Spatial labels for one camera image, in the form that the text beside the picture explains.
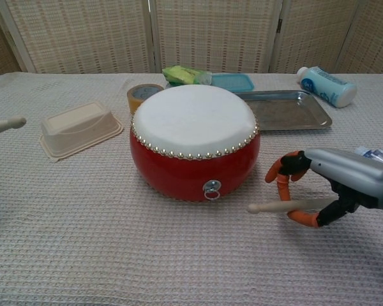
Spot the beige waffle weave tablecloth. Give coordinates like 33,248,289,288
0,71,383,306

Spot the woven folding screen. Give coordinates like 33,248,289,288
0,0,383,80

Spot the white bottle with blue label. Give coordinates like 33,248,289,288
296,66,358,108

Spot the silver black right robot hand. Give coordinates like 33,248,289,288
264,147,383,230

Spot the blue plastic container lid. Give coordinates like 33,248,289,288
210,73,255,94

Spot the wooden drumstick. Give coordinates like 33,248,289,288
247,196,339,214
0,117,27,138

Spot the clear plastic water bottle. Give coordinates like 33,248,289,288
354,146,383,167

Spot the stainless steel rectangular tray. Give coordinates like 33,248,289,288
234,89,333,132

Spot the beige plastic food container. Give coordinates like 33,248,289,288
39,100,124,163

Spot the red drum with white skin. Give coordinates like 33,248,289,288
129,84,261,203

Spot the green clear snack bag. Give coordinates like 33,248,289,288
161,65,213,87

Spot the brown packing tape roll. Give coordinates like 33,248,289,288
126,84,165,115

